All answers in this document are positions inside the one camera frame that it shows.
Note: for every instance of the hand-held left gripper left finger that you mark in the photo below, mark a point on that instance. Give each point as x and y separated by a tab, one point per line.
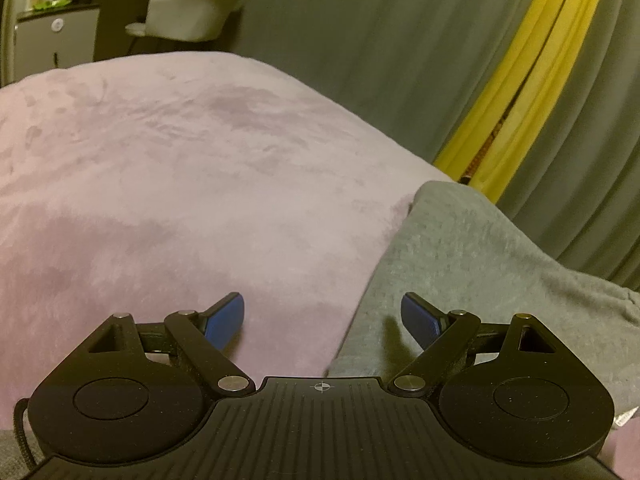
226	316

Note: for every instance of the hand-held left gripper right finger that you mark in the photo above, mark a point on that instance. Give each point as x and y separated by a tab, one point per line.
421	318

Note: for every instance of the grey sweat pants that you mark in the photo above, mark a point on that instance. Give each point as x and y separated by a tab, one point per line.
490	280

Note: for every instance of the pink fleece blanket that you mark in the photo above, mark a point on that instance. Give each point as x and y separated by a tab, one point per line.
165	185

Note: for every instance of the yellow curtain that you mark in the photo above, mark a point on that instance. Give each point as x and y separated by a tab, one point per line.
520	90

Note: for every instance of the grey curtain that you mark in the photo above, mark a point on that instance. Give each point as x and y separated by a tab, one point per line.
400	45

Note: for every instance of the grey scalloped chair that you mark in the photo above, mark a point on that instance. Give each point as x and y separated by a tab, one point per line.
190	12

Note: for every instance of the grey desk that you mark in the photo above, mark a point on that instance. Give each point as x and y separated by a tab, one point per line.
75	25

